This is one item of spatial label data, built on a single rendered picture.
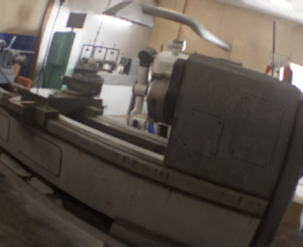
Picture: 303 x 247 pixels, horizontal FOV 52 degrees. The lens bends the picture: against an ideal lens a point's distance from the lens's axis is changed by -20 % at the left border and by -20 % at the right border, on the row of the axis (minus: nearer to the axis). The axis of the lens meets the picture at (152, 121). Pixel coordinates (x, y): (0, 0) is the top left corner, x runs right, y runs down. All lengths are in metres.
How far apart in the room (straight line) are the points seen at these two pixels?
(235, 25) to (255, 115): 7.96
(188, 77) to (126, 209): 0.67
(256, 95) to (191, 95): 0.30
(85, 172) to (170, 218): 0.51
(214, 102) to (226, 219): 0.50
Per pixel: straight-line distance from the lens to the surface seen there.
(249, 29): 9.21
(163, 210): 1.65
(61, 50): 6.42
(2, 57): 2.84
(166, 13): 7.58
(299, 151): 1.46
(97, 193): 1.84
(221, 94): 1.49
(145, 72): 2.80
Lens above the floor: 1.27
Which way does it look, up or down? 9 degrees down
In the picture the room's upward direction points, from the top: 13 degrees clockwise
